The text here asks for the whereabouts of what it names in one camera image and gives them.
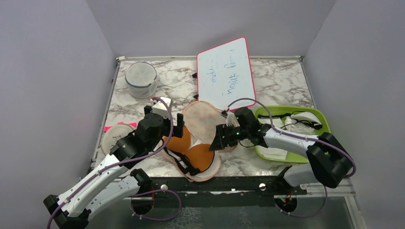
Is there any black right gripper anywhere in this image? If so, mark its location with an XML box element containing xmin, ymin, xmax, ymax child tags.
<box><xmin>209</xmin><ymin>123</ymin><xmax>250</xmax><ymax>151</ymax></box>

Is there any white bra in tray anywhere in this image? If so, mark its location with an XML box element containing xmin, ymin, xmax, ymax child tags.
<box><xmin>256</xmin><ymin>111</ymin><xmax>323</xmax><ymax>160</ymax></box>

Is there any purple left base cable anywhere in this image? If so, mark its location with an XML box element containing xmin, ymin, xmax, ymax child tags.
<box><xmin>130</xmin><ymin>189</ymin><xmax>182</xmax><ymax>222</ymax></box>

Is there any orange bra with black straps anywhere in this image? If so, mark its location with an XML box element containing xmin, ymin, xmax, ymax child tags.
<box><xmin>163</xmin><ymin>126</ymin><xmax>214</xmax><ymax>176</ymax></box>

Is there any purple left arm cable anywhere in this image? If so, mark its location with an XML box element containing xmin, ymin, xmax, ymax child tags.
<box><xmin>46</xmin><ymin>96</ymin><xmax>175</xmax><ymax>229</ymax></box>

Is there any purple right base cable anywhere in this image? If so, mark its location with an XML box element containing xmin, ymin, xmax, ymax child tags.
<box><xmin>274</xmin><ymin>185</ymin><xmax>329</xmax><ymax>219</ymax></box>

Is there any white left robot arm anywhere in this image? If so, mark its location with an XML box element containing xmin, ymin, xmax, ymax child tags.
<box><xmin>43</xmin><ymin>106</ymin><xmax>184</xmax><ymax>229</ymax></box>

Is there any green plastic tray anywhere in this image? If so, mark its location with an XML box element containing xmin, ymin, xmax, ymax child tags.
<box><xmin>254</xmin><ymin>105</ymin><xmax>331</xmax><ymax>164</ymax></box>

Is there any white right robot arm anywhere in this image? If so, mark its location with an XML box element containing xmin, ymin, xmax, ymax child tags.
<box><xmin>209</xmin><ymin>107</ymin><xmax>357</xmax><ymax>194</ymax></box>

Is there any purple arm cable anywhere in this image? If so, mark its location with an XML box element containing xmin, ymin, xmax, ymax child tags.
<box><xmin>46</xmin><ymin>96</ymin><xmax>175</xmax><ymax>229</ymax></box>
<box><xmin>226</xmin><ymin>98</ymin><xmax>357</xmax><ymax>178</ymax></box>

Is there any beige cylindrical mesh laundry bag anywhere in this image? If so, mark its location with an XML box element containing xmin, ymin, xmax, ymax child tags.
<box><xmin>101</xmin><ymin>129</ymin><xmax>133</xmax><ymax>156</ymax></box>

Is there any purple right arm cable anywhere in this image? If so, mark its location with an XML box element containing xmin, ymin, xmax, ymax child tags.
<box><xmin>226</xmin><ymin>98</ymin><xmax>357</xmax><ymax>178</ymax></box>

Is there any black mounting rail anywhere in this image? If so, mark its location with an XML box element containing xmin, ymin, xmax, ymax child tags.
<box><xmin>130</xmin><ymin>176</ymin><xmax>307</xmax><ymax>208</ymax></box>

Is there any white cylindrical mesh bag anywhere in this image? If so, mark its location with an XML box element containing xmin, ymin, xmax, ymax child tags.
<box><xmin>125</xmin><ymin>62</ymin><xmax>157</xmax><ymax>99</ymax></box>

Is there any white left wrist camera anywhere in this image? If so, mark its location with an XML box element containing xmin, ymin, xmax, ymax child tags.
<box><xmin>152</xmin><ymin>97</ymin><xmax>172</xmax><ymax>119</ymax></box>

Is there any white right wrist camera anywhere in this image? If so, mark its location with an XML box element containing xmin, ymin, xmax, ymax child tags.
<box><xmin>221</xmin><ymin>110</ymin><xmax>235</xmax><ymax>126</ymax></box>

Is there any floral mesh laundry bag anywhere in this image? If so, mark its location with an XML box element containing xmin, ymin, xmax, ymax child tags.
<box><xmin>161</xmin><ymin>101</ymin><xmax>238</xmax><ymax>182</ymax></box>

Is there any pink framed whiteboard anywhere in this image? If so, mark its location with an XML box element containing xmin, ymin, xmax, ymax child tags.
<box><xmin>196</xmin><ymin>37</ymin><xmax>256</xmax><ymax>111</ymax></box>

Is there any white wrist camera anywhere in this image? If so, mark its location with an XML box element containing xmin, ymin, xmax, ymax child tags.
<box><xmin>152</xmin><ymin>97</ymin><xmax>172</xmax><ymax>119</ymax></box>
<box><xmin>221</xmin><ymin>110</ymin><xmax>235</xmax><ymax>126</ymax></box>

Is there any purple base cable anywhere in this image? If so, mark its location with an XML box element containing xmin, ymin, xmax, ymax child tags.
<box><xmin>130</xmin><ymin>189</ymin><xmax>182</xmax><ymax>222</ymax></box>
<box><xmin>274</xmin><ymin>185</ymin><xmax>329</xmax><ymax>219</ymax></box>

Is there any pink sticky note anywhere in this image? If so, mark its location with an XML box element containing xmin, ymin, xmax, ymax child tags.
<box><xmin>103</xmin><ymin>122</ymin><xmax>138</xmax><ymax>133</ymax></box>

